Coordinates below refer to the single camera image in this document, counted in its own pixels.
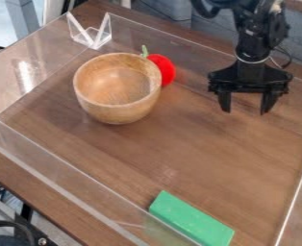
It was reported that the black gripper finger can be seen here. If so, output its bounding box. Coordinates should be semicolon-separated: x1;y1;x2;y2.
217;91;230;112
260;91;281;114

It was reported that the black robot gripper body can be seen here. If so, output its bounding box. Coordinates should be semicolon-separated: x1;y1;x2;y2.
208;61;292;94

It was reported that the red plush strawberry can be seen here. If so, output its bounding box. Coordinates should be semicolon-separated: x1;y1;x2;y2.
141;45;176;86

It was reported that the wooden bowl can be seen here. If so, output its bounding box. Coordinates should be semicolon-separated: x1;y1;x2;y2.
73;53;161;125

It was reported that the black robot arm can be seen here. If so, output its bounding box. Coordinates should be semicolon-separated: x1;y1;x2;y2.
189;0;292;114

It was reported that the green rectangular block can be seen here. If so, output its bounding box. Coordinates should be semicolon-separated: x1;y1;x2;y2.
149;190;234;246

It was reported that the clear acrylic tray enclosure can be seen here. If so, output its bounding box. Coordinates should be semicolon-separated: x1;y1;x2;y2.
0;13;302;246

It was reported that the black metal table bracket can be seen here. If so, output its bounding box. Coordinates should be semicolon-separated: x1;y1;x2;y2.
14;205;58;246

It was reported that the black cable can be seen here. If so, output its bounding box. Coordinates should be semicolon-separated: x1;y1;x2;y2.
0;219;35;246

